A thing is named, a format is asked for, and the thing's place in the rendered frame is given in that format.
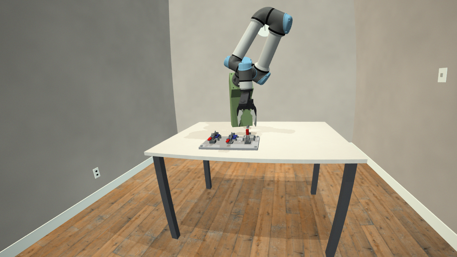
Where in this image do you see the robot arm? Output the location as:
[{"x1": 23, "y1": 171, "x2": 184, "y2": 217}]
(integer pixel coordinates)
[{"x1": 224, "y1": 7, "x2": 293, "y2": 90}]

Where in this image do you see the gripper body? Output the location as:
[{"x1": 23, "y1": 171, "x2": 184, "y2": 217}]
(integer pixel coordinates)
[{"x1": 240, "y1": 89, "x2": 253, "y2": 110}]

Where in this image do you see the toggle clamp with red handle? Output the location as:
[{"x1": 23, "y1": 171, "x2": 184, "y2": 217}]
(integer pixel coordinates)
[
  {"x1": 226, "y1": 132, "x2": 233, "y2": 144},
  {"x1": 208, "y1": 131, "x2": 217, "y2": 143}
]

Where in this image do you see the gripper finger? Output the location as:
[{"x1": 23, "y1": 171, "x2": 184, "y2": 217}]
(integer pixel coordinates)
[
  {"x1": 237, "y1": 106, "x2": 243, "y2": 126},
  {"x1": 250, "y1": 104, "x2": 257, "y2": 127}
]

